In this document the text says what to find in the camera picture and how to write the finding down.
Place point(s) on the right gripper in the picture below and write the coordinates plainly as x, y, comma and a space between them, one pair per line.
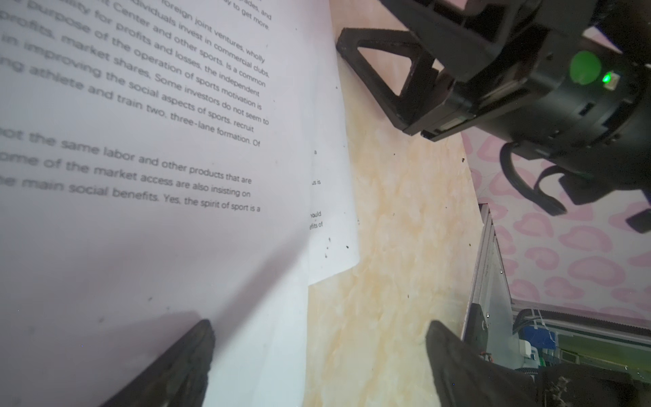
566, 81

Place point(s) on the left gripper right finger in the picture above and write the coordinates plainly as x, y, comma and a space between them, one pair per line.
463, 378

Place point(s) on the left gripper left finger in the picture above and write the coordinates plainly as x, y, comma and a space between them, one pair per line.
179, 377

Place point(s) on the printed paper sheet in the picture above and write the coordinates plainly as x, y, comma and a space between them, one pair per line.
157, 161
334, 239

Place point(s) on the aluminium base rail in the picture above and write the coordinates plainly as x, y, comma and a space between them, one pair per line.
521, 334

